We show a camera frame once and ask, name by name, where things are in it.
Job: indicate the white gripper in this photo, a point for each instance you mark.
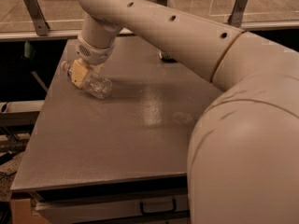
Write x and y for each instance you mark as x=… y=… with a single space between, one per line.
x=92 y=55

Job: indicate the clear plastic water bottle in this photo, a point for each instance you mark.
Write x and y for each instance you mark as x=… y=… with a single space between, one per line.
x=96 y=85

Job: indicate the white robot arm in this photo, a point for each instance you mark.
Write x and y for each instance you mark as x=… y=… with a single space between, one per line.
x=243 y=156

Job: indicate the grey drawer cabinet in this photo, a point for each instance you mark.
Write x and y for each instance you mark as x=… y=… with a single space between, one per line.
x=116 y=203

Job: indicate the left metal rail bracket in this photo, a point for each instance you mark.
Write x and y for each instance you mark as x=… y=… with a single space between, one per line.
x=37 y=17

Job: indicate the metal rail bracket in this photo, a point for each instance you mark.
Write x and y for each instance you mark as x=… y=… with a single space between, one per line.
x=236 y=16
x=37 y=17

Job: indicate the right metal rail bracket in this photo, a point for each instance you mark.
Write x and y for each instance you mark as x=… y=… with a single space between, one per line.
x=236 y=16

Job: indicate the black drawer handle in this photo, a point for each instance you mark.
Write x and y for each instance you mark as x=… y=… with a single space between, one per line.
x=158 y=206

